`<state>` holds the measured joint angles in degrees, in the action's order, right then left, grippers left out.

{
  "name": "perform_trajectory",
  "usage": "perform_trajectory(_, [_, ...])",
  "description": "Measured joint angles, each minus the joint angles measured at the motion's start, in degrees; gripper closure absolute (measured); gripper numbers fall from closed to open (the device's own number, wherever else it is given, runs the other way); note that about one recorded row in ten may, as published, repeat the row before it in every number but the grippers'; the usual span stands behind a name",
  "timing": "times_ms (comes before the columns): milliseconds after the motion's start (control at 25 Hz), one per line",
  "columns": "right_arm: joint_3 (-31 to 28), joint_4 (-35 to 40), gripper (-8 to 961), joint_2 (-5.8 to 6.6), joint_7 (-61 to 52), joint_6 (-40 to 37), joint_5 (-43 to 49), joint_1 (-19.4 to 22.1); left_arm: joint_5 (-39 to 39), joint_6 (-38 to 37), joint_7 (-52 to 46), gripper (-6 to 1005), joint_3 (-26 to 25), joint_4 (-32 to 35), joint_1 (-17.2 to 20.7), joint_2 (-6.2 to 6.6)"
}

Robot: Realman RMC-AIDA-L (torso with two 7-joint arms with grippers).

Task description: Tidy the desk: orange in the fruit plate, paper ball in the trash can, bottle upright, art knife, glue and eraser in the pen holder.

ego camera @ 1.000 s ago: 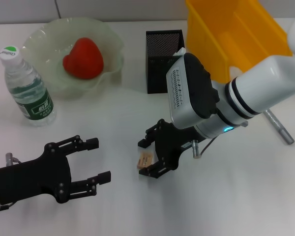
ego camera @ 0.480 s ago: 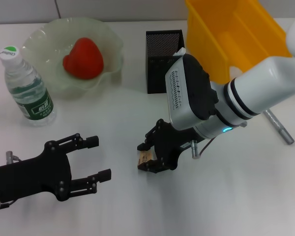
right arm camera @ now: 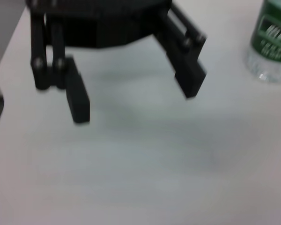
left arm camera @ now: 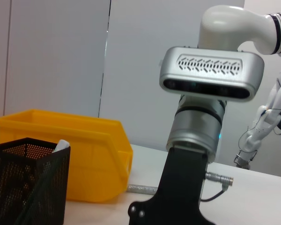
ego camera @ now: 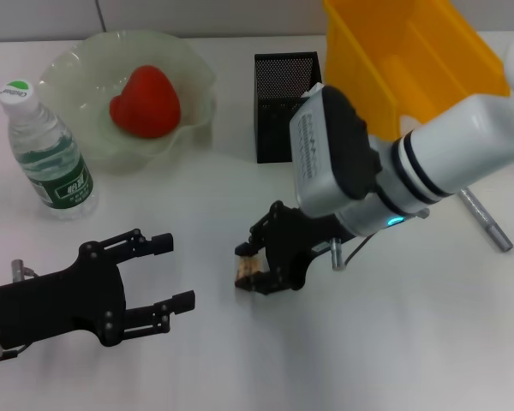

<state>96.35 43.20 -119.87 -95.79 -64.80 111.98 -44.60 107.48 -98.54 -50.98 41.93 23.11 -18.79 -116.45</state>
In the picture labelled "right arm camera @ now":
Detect clear green-label water bottle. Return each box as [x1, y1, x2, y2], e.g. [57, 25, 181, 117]
[243, 0, 281, 84]

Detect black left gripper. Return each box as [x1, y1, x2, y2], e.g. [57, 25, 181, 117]
[25, 0, 174, 125]

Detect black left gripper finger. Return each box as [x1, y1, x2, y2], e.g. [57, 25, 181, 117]
[154, 1, 208, 99]

